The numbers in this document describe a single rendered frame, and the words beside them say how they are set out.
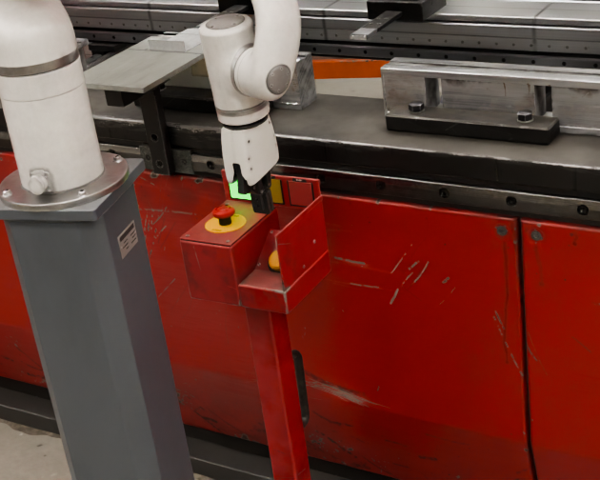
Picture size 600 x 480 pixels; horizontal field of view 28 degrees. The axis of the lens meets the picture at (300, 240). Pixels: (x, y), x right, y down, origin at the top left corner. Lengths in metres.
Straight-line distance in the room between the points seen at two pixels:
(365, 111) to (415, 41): 0.25
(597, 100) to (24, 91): 0.91
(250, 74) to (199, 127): 0.49
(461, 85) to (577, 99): 0.21
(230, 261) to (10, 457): 1.16
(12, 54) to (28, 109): 0.08
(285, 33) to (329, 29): 0.71
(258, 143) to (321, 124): 0.30
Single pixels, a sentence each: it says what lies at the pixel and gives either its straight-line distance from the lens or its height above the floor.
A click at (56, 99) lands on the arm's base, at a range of 1.67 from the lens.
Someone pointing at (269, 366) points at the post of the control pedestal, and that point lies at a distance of 2.16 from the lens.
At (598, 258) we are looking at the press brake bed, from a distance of 1.99.
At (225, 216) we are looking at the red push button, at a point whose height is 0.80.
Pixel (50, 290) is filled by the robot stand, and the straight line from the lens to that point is 1.78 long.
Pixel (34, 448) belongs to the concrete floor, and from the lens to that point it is 3.02.
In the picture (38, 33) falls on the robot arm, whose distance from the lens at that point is 1.65.
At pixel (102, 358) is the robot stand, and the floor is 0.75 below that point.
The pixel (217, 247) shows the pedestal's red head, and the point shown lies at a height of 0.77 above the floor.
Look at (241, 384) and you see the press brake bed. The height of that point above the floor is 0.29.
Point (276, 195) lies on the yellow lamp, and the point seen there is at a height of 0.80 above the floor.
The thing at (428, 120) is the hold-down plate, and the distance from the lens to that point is 2.07.
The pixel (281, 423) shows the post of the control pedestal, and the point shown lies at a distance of 2.23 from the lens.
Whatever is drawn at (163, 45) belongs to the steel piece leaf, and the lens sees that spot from 2.31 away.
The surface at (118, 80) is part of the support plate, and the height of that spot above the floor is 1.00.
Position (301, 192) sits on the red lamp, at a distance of 2.06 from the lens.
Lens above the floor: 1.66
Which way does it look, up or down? 26 degrees down
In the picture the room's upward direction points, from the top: 8 degrees counter-clockwise
